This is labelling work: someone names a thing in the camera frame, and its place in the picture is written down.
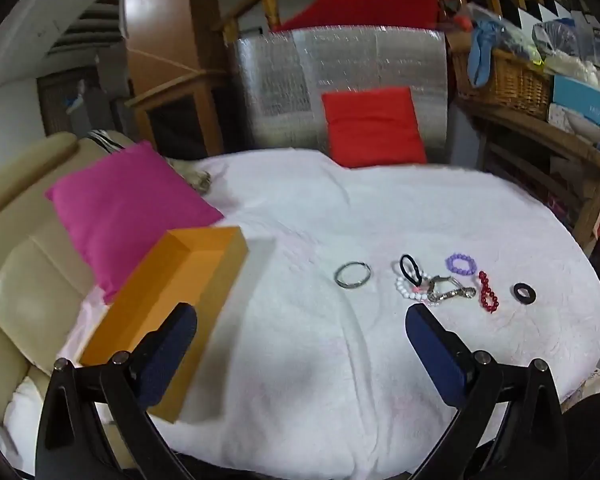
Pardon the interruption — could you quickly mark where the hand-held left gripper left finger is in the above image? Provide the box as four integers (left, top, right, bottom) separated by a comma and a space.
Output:
34, 303, 199, 480

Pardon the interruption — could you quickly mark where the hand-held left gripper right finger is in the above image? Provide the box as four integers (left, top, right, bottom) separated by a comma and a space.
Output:
404, 303, 580, 480

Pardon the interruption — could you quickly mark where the silver keychain clasp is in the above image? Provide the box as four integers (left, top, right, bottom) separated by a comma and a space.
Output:
420, 275, 478, 307

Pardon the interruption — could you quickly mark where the red bead bracelet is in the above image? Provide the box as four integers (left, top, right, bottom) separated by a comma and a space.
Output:
478, 270, 503, 315

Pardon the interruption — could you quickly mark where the white bead bracelet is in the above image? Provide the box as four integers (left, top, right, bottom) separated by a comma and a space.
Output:
394, 275, 425, 302

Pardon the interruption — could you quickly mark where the orange cardboard box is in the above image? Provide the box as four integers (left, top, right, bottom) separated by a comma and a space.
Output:
79, 226, 251, 423

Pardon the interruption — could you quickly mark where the thin black hair tie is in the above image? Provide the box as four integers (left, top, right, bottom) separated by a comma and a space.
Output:
400, 255, 423, 283

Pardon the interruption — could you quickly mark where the white fleece blanket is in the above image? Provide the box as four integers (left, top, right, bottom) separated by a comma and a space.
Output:
2, 147, 600, 480

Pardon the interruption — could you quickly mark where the silver bangle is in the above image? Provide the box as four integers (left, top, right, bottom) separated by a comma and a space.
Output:
335, 261, 373, 290

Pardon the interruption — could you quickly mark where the pink cushion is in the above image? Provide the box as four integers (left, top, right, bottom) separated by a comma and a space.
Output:
45, 141, 225, 305

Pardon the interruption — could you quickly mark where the beige leather sofa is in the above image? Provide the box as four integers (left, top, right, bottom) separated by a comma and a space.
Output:
0, 130, 146, 461

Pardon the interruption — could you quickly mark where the beige patterned cloth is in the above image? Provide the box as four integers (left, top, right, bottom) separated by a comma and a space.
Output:
170, 157, 213, 193

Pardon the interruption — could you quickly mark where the black white striped cloth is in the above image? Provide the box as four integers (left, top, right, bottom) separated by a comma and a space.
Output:
87, 130, 126, 153

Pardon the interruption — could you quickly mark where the small red cushion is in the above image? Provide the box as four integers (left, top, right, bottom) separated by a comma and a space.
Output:
321, 86, 428, 168

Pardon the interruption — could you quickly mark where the wooden side table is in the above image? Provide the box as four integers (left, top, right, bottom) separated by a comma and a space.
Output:
454, 95, 600, 256

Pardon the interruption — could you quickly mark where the wicker basket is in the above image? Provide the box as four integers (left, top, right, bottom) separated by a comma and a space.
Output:
452, 47, 553, 121

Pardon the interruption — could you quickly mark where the silver foil sheet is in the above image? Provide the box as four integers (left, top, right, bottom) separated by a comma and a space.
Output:
230, 25, 450, 161

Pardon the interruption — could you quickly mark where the blue cardboard box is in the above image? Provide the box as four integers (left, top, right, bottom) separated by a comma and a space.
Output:
552, 75, 600, 136

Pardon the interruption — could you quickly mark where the blue cloth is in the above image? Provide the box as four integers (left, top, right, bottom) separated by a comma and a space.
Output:
467, 17, 503, 86

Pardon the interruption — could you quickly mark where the clear plastic bag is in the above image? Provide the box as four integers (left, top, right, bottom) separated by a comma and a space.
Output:
532, 17, 600, 68

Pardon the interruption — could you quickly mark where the wooden panel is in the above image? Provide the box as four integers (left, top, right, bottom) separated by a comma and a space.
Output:
122, 0, 231, 101

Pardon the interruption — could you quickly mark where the large red cushion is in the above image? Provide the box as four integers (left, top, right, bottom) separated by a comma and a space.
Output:
275, 0, 443, 33

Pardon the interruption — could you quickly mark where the purple bead bracelet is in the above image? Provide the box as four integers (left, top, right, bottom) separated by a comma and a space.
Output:
446, 253, 479, 276

